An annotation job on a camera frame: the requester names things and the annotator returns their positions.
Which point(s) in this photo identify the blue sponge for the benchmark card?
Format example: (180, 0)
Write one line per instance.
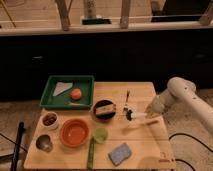
(119, 154)

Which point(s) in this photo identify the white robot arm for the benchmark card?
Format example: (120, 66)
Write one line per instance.
(179, 89)

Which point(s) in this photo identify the orange bowl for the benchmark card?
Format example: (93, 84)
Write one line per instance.
(74, 133)

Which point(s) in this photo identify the metal cup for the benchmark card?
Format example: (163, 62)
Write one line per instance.
(44, 143)

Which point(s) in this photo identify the green plastic tray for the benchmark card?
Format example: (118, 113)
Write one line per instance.
(63, 101)

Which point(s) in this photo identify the black pole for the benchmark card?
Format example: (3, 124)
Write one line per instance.
(15, 157)

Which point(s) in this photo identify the green stick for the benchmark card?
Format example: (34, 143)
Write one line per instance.
(90, 154)

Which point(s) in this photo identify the brown bread slice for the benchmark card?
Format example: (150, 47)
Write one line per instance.
(107, 109)

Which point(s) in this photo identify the green plastic cup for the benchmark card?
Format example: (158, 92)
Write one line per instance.
(100, 135)

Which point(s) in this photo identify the orange ball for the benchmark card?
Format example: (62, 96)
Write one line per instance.
(76, 94)

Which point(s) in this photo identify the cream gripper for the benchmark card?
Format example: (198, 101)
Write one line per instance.
(154, 109)

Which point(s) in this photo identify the white paper piece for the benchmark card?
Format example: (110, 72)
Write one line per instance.
(61, 87)

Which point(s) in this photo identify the green block on shelf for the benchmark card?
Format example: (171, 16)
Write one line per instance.
(96, 21)

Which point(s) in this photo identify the dark bowl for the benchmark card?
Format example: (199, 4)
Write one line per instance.
(103, 117)

